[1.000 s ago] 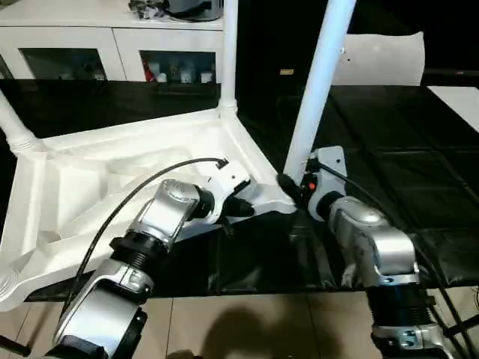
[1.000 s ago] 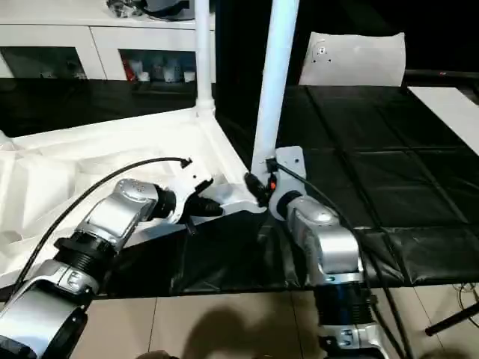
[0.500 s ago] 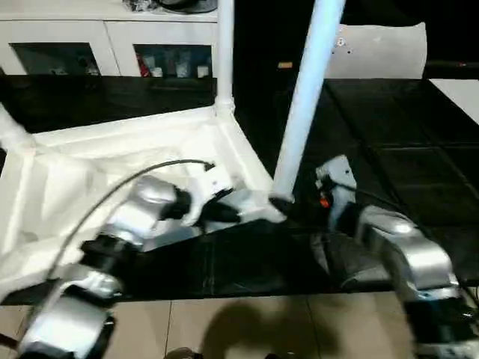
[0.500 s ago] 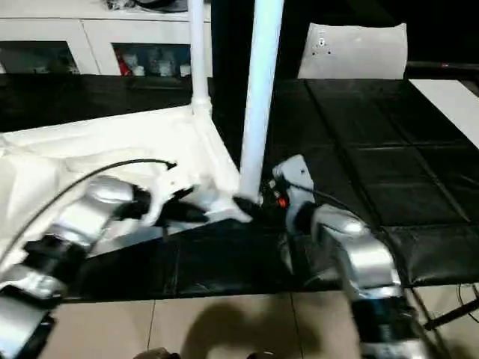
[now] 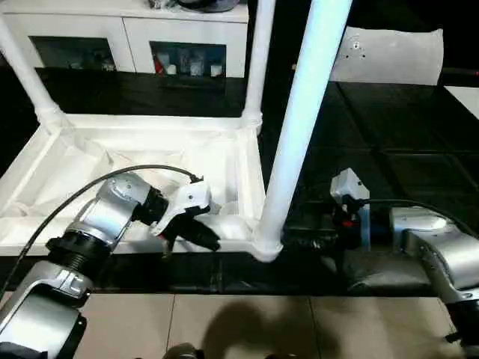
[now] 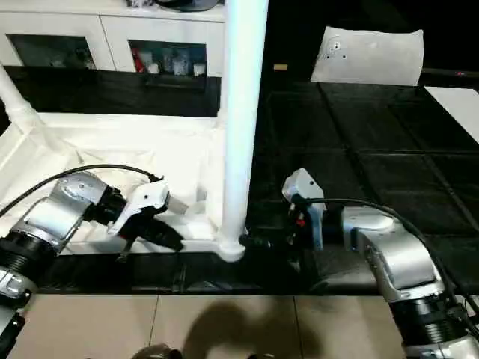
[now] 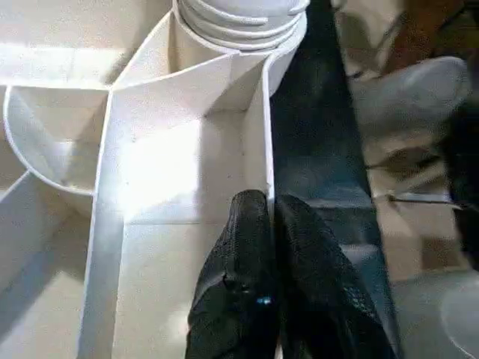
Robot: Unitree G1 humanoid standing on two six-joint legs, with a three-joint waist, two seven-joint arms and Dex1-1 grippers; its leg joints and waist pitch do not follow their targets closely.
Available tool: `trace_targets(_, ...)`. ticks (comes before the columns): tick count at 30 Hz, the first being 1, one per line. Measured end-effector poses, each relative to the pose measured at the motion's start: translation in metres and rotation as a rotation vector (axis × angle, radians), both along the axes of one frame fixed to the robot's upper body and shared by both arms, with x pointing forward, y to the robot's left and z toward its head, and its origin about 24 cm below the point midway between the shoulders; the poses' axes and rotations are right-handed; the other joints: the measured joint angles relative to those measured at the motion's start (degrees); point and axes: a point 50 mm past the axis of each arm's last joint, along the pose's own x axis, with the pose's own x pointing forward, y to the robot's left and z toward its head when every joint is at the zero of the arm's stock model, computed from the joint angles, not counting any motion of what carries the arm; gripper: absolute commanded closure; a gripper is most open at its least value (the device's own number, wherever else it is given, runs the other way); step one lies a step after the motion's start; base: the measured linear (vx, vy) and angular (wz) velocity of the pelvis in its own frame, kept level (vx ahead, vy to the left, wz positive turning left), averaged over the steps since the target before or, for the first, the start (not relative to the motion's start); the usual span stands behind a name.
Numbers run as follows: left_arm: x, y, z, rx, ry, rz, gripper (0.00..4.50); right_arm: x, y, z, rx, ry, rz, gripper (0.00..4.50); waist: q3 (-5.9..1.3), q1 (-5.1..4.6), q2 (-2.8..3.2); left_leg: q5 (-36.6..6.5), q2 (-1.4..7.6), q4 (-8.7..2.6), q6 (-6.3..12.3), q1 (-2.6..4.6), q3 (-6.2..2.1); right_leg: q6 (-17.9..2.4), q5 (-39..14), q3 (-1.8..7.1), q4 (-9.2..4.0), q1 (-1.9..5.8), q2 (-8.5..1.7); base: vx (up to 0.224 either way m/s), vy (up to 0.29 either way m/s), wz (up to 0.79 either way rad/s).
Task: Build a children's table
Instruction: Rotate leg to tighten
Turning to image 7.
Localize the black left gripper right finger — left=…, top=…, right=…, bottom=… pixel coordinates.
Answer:
left=275, top=194, right=403, bottom=359

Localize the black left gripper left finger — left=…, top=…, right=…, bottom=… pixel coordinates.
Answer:
left=186, top=188, right=280, bottom=359

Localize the white plastic table top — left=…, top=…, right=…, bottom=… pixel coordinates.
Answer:
left=0, top=0, right=310, bottom=359

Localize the white plastic table leg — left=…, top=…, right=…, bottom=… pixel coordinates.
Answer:
left=171, top=0, right=311, bottom=52

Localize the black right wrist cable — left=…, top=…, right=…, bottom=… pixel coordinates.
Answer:
left=387, top=192, right=472, bottom=210

